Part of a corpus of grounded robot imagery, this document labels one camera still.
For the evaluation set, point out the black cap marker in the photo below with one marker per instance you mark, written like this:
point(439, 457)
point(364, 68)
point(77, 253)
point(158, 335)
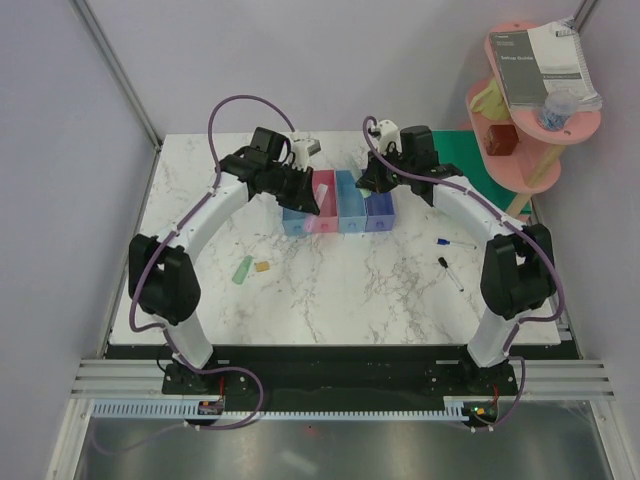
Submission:
point(443, 262)

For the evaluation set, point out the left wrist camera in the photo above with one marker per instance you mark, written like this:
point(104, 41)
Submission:
point(303, 147)

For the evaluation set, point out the blue cap marker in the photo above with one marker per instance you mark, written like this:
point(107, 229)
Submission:
point(446, 242)

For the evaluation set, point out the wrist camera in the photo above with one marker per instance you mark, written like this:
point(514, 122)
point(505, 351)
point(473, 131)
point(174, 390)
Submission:
point(387, 133)
point(303, 147)

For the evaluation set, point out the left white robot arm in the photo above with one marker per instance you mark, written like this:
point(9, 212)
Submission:
point(162, 282)

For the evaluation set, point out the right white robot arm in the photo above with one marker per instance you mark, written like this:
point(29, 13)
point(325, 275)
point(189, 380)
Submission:
point(518, 273)

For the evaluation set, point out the green highlighter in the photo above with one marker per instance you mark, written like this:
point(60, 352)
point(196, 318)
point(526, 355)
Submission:
point(242, 270)
point(356, 173)

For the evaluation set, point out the tan eraser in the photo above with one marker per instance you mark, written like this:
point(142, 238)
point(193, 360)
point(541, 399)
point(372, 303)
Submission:
point(262, 266)

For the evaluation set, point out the pink bin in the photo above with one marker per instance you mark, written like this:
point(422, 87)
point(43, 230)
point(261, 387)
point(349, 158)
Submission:
point(327, 220)

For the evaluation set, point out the medium blue bin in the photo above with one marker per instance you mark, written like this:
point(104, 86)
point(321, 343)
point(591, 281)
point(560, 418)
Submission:
point(352, 215)

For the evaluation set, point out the purple bin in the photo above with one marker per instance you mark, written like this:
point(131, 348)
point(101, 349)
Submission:
point(380, 213)

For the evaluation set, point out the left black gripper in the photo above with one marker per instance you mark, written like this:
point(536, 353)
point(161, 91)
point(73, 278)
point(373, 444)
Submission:
point(303, 199)

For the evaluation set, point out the setup guide booklet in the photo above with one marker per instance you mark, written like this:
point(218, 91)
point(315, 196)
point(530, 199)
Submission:
point(516, 55)

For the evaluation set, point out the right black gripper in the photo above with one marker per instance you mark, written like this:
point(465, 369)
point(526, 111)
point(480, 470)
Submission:
point(373, 178)

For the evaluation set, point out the spiral notebook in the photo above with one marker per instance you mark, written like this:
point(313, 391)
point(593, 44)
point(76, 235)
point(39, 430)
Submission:
point(560, 58)

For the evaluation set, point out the clear jar of clips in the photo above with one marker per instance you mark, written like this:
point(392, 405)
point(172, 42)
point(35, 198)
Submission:
point(558, 107)

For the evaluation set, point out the pink highlighter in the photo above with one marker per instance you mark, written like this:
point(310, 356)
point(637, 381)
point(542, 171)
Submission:
point(319, 197)

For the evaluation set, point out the pink tiered shelf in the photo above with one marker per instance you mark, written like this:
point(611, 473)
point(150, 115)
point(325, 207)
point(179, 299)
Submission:
point(534, 165)

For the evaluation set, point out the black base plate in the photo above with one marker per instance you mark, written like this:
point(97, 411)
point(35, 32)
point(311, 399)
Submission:
point(337, 377)

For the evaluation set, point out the light blue bin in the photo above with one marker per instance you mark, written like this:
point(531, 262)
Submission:
point(293, 222)

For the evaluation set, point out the green cutting mat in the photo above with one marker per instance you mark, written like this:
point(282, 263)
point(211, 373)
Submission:
point(460, 148)

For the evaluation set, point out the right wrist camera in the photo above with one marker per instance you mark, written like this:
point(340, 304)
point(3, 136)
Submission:
point(387, 133)

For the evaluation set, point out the aluminium rail frame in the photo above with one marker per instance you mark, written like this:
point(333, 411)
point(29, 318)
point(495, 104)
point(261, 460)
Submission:
point(555, 380)

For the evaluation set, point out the brown box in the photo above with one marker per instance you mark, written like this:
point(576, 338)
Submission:
point(501, 140)

